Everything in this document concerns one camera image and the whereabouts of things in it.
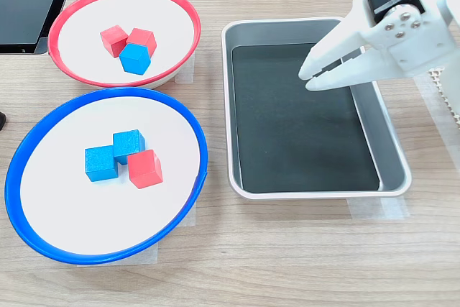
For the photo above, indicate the blue cube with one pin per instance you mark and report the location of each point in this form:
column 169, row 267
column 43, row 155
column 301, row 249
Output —
column 133, row 59
column 125, row 143
column 100, row 163

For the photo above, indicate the red cube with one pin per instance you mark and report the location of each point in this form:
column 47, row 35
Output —
column 142, row 36
column 113, row 39
column 143, row 170

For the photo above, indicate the wide translucent tape sheet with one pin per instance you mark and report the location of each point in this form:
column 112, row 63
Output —
column 431, row 116

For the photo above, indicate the steel tray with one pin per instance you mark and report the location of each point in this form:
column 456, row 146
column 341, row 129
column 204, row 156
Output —
column 391, row 156

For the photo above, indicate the black tray mat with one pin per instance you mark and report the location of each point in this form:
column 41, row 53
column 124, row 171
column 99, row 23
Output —
column 294, row 134

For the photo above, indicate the translucent tape piece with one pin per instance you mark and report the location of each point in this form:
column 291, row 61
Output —
column 151, row 255
column 187, row 73
column 377, row 210
column 190, row 219

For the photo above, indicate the red-rimmed white plate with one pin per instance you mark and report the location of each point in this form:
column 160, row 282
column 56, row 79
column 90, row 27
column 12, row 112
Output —
column 90, row 8

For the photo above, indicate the black flat device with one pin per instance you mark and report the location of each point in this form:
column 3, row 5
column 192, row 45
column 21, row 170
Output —
column 21, row 12

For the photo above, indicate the blue-rimmed white plate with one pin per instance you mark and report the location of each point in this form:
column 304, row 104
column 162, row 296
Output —
column 72, row 213

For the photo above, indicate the small black object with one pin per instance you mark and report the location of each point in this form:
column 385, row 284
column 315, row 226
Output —
column 2, row 122

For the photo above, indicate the pale perforated base plate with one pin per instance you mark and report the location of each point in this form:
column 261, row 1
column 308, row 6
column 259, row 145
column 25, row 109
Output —
column 453, row 114

